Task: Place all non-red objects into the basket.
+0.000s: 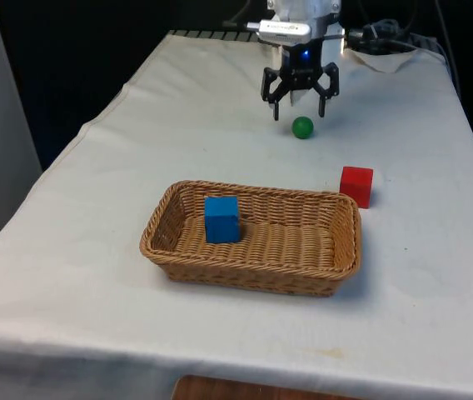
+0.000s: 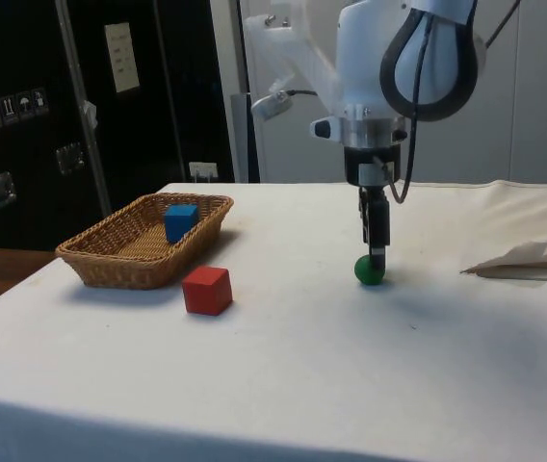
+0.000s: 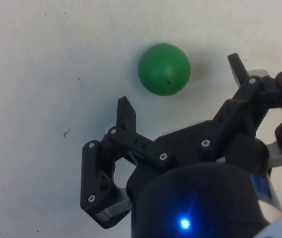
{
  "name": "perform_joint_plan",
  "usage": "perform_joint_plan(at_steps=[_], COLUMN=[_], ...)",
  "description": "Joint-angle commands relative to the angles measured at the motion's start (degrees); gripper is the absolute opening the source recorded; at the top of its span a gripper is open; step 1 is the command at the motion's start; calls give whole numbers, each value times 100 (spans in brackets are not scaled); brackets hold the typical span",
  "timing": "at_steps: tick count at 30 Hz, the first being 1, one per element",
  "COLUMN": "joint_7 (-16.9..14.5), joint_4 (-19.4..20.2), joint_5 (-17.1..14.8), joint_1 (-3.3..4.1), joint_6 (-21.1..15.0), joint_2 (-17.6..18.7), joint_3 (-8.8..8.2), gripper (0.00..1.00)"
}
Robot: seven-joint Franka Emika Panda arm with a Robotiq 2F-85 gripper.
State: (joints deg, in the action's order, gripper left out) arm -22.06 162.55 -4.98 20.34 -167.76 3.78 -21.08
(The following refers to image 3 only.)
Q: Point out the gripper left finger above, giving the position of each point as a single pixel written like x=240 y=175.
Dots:
x=93 y=173

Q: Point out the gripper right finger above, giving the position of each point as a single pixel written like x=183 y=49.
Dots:
x=232 y=111

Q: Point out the green ball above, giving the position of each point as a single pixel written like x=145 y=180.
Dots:
x=164 y=69

